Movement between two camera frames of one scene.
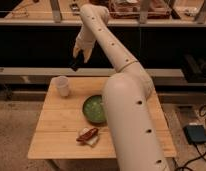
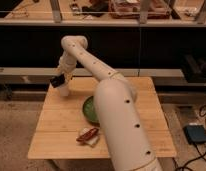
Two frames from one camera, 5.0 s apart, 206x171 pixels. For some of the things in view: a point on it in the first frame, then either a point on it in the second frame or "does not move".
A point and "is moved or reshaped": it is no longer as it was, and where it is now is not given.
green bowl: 93,109 does not move
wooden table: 74,126 does not move
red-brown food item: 88,136 does not move
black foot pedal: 196,134 does not move
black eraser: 78,61 is moved or reshaped
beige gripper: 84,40 → 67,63
